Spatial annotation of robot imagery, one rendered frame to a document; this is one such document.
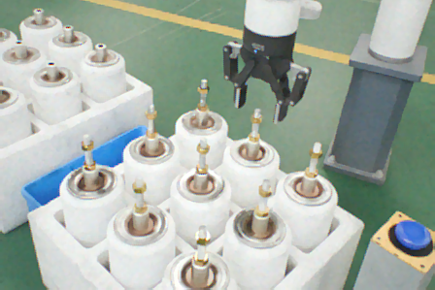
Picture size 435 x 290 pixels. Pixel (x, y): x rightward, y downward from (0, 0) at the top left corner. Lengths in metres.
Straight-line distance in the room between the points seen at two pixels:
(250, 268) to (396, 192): 0.60
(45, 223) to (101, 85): 0.37
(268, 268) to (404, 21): 0.58
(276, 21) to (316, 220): 0.31
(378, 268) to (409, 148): 0.74
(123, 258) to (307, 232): 0.28
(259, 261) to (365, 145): 0.56
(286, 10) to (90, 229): 0.43
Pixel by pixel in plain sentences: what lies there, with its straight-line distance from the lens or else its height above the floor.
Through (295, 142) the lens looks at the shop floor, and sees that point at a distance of 1.29.
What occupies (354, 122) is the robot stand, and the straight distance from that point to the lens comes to 1.15.
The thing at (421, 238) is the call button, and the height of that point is 0.33.
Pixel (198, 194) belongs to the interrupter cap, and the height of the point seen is 0.25.
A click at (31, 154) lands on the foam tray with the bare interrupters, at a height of 0.16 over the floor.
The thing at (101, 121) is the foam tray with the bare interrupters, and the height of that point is 0.16.
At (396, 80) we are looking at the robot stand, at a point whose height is 0.27.
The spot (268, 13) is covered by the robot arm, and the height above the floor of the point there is 0.52.
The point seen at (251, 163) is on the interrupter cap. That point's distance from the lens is 0.81.
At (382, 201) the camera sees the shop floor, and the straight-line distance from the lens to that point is 1.19.
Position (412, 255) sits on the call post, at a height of 0.32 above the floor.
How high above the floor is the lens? 0.77
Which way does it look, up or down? 36 degrees down
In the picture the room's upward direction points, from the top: 4 degrees clockwise
